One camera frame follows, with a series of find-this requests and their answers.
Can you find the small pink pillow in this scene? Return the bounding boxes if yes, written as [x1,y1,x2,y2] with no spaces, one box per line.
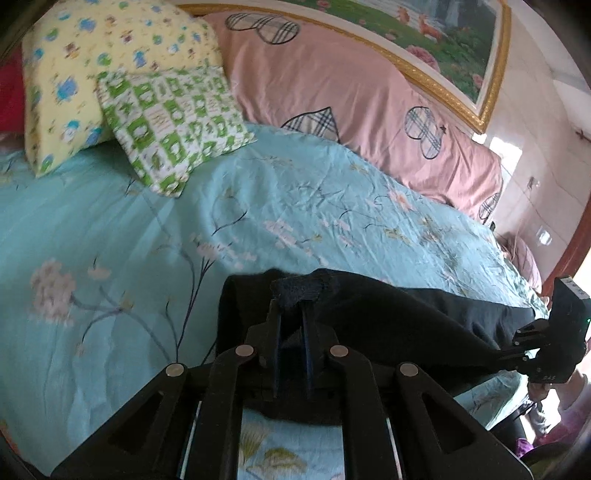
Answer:
[497,232,543,294]

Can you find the teal floral bedsheet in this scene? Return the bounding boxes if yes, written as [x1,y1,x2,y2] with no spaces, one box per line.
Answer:
[0,123,551,480]

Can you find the green checked pillow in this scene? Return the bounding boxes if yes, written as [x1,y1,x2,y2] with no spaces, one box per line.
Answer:
[96,65,258,198]

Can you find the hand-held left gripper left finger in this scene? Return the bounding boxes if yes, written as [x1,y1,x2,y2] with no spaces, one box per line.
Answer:
[50,299,284,480]

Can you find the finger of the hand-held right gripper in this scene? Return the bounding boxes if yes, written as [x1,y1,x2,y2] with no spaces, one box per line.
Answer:
[512,319,552,348]
[495,347,533,372]

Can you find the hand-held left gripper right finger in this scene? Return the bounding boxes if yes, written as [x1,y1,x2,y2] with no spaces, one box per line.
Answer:
[301,305,533,480]

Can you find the pink long pillow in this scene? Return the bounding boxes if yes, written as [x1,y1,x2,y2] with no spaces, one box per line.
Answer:
[201,10,504,226]

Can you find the person's right forearm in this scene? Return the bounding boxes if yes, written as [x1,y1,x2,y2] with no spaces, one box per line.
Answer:
[543,373,589,446]

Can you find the yellow cartoon print pillow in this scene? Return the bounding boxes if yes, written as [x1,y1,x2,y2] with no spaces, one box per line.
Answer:
[21,0,225,179]

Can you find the wooden door frame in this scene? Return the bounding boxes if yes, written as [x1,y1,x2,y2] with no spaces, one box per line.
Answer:
[541,217,591,297]

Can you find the gold framed landscape picture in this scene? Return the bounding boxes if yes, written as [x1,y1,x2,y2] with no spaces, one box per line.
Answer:
[172,0,513,134]

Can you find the black pants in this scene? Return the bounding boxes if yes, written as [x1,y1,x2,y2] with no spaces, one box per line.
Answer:
[215,268,536,426]

